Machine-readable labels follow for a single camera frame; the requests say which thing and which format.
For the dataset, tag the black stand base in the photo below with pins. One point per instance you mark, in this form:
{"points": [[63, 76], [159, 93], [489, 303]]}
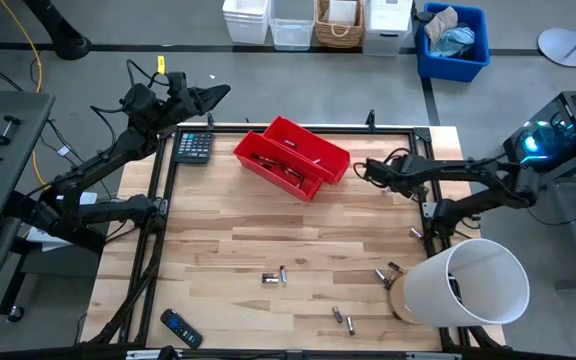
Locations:
{"points": [[70, 45]]}

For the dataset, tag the red plastic bin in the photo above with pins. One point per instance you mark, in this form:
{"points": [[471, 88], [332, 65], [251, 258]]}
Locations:
{"points": [[328, 150], [248, 150]]}

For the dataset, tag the black caster wheel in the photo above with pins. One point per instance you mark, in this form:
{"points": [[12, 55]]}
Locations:
{"points": [[15, 314]]}

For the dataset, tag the white cylindrical bucket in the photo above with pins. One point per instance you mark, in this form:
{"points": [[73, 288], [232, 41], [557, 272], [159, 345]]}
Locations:
{"points": [[433, 295]]}

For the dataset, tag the black table frame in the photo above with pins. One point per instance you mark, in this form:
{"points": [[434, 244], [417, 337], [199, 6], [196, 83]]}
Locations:
{"points": [[393, 130]]}

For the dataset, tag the wicker basket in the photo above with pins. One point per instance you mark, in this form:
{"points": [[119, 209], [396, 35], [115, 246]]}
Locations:
{"points": [[323, 30]]}

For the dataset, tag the light blue cloth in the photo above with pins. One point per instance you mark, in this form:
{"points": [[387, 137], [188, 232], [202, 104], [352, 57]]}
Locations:
{"points": [[455, 41]]}

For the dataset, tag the grey round stand base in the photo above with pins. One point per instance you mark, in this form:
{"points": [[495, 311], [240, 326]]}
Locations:
{"points": [[563, 50]]}

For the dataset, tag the copper top battery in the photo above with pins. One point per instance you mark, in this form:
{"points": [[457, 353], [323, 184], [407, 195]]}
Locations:
{"points": [[279, 165]]}

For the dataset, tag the clear storage bin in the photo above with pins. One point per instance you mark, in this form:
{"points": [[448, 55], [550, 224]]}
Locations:
{"points": [[292, 30]]}

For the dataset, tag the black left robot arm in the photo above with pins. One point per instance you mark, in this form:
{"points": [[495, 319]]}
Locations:
{"points": [[118, 145]]}

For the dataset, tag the white floor tag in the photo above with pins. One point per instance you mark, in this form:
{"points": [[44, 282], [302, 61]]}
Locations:
{"points": [[63, 151]]}

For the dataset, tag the black remote control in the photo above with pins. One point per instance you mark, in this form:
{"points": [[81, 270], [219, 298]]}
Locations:
{"points": [[180, 327]]}

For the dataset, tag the white paper sheet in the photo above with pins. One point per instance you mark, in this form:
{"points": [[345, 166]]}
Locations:
{"points": [[343, 11]]}

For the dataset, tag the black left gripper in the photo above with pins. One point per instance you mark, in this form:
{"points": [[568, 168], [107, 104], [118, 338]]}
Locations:
{"points": [[183, 100]]}

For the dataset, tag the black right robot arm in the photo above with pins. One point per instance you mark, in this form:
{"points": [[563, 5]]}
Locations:
{"points": [[468, 172]]}

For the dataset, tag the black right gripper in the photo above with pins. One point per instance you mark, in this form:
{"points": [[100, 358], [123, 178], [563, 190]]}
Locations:
{"points": [[395, 172]]}

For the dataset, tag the grey side table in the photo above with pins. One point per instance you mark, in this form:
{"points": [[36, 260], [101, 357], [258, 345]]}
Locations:
{"points": [[8, 190]]}

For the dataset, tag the red white battery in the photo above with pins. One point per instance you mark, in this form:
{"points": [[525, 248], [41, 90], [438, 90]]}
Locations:
{"points": [[283, 274]]}

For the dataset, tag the white lidded bin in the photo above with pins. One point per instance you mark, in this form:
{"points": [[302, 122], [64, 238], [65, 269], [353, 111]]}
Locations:
{"points": [[387, 30]]}

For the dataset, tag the black desk calculator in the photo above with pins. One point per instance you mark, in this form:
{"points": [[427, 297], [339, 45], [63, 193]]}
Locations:
{"points": [[194, 146]]}

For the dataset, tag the beige cloth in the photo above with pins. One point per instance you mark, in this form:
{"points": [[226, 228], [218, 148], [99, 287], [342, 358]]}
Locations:
{"points": [[443, 22]]}

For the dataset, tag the black clamp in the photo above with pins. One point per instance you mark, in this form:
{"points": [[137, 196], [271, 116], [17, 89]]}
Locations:
{"points": [[5, 132]]}

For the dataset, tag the white storage bin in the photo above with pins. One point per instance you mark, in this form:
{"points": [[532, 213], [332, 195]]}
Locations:
{"points": [[245, 25]]}

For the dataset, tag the large blue bin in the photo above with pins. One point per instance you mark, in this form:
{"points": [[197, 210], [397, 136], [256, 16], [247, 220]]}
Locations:
{"points": [[450, 70]]}

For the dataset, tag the silver Energizer AA battery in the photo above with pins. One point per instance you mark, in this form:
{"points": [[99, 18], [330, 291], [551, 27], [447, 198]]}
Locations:
{"points": [[270, 278]]}

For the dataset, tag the black silver AA battery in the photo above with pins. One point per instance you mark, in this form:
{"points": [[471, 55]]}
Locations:
{"points": [[259, 158]]}

